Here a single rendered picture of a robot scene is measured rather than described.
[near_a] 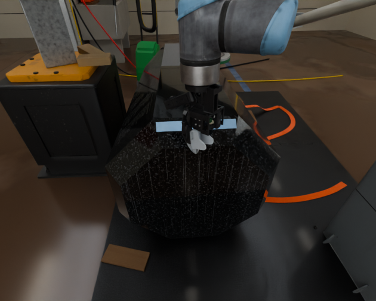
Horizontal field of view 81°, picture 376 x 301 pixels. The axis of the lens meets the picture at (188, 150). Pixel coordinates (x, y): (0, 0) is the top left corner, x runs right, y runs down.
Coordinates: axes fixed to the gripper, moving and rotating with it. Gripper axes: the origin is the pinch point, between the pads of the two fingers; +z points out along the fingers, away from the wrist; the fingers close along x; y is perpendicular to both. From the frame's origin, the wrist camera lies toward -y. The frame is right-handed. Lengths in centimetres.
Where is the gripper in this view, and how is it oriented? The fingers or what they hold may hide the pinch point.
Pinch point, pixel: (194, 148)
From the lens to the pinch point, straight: 64.7
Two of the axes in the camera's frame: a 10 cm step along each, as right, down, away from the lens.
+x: 6.2, -4.7, 6.3
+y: 7.9, 3.4, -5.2
